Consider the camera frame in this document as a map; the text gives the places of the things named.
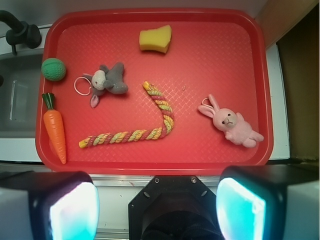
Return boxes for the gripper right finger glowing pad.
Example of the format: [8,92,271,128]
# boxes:
[216,165,320,240]

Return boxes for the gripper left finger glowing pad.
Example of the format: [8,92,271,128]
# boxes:
[0,171,100,240]

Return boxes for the pink plush bunny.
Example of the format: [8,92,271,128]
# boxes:
[197,94,264,148]

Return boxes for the orange toy carrot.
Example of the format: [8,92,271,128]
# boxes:
[41,92,67,165]

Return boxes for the grey sink basin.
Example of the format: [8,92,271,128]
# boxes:
[0,49,43,138]

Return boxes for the green textured ball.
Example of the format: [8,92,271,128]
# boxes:
[41,58,67,82]

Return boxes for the grey plush donkey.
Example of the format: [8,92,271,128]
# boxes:
[73,62,129,108]

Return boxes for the red plastic tray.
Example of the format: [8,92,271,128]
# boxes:
[35,9,274,175]

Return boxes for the black faucet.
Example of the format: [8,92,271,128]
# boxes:
[0,10,42,56]

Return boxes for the yellow sponge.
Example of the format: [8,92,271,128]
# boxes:
[139,24,172,54]

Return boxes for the multicolored twisted rope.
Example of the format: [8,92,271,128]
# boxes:
[78,80,177,149]

